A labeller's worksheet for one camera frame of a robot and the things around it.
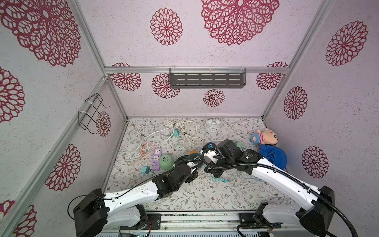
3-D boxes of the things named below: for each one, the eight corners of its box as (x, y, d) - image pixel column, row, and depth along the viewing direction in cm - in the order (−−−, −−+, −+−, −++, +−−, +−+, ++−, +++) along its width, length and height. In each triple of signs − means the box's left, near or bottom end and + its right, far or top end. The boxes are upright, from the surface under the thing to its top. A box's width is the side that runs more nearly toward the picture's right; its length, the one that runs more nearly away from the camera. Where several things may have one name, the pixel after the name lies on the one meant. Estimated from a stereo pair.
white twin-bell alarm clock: (205, 134, 113) (207, 123, 103) (205, 128, 116) (206, 117, 107) (218, 134, 113) (221, 123, 103) (217, 128, 116) (220, 117, 107)
